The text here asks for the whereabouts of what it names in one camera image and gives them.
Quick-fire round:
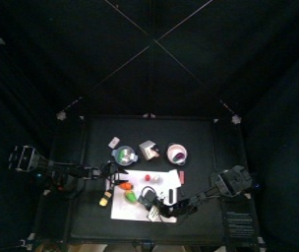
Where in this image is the green toy sushi roll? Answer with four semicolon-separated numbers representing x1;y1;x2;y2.
123;191;137;203

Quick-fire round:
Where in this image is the green toy vegetable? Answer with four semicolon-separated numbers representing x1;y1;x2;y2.
117;150;130;163

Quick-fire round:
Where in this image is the white rectangular mat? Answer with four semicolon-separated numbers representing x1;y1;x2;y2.
109;168;184;224

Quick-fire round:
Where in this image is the yellow and white toy food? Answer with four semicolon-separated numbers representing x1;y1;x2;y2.
98;190;113;208

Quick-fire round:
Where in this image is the small white pink card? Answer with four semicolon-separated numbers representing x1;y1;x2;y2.
107;136;119;149

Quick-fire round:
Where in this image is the grey white toy box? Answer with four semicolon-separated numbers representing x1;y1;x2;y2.
137;140;161;161

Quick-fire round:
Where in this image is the pink white bowl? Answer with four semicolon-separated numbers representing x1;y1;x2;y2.
165;143;188;166

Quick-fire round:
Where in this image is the black toy with wire loop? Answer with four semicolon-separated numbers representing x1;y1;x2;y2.
138;185;160;210

